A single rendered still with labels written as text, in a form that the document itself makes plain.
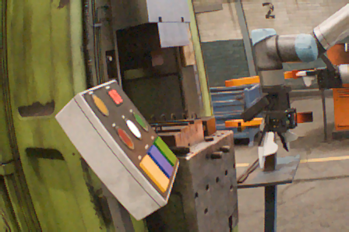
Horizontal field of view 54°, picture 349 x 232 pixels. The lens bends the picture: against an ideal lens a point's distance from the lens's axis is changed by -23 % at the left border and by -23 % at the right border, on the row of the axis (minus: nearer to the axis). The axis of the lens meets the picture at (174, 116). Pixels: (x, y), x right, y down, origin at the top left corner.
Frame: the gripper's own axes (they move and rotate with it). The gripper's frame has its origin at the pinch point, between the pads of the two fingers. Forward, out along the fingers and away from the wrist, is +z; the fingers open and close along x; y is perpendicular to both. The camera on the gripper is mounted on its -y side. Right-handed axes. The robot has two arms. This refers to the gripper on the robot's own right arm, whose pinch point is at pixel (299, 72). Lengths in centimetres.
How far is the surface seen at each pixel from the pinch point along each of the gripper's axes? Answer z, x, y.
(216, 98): 198, 334, 51
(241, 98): 163, 336, 54
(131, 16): 48, -33, -29
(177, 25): 40.8, -15.0, -23.5
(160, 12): 41, -25, -29
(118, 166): 19, -87, 6
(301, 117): 6.8, 19.9, 21.7
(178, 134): 42, -27, 14
